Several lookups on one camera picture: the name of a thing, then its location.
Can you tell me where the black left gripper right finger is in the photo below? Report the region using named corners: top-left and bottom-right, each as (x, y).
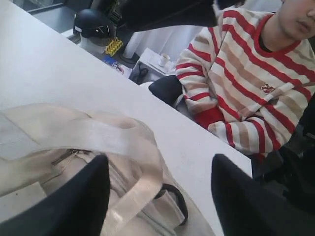
top-left (211, 154), bottom-right (315, 236)

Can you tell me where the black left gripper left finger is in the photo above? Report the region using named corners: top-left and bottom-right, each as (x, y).
top-left (0, 155), bottom-right (110, 236)

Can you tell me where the beige duffel bag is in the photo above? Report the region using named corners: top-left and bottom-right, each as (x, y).
top-left (0, 104), bottom-right (213, 236)

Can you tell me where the person in striped sweater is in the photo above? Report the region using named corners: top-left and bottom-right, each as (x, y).
top-left (176, 0), bottom-right (315, 158)

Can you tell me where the black office chair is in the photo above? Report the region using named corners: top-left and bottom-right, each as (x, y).
top-left (148, 75), bottom-right (183, 107)

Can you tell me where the white paper cup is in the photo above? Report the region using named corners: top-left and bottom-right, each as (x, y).
top-left (158, 53), bottom-right (170, 67)

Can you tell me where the black helmet on mannequin head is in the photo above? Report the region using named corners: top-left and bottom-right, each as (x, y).
top-left (73, 9), bottom-right (116, 54)

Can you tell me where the white paper roll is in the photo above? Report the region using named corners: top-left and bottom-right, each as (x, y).
top-left (123, 32), bottom-right (142, 59)

